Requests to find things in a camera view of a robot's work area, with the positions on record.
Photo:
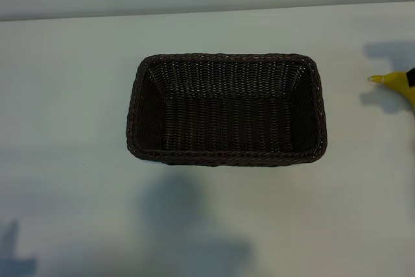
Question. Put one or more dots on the yellow banana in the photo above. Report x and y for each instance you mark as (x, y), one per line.
(394, 83)

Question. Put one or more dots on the dark brown wicker basket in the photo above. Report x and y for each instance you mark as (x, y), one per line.
(227, 121)

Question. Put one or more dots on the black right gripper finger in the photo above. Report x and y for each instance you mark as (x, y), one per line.
(413, 100)
(412, 77)

